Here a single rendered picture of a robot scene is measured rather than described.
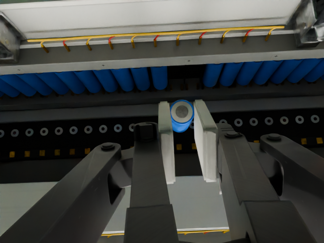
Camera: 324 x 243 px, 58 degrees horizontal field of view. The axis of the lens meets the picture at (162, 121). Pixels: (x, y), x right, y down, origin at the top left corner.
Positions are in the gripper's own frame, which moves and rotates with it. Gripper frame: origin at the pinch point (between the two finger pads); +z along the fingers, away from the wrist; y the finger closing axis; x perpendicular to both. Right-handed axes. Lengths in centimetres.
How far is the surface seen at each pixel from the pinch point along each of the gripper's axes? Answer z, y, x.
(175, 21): 9.8, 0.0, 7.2
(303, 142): 19.0, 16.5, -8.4
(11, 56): 8.7, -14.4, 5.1
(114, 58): 10.4, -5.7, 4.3
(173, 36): 10.7, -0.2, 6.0
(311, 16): 6.8, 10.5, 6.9
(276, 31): 10.7, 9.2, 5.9
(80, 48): 11.0, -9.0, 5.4
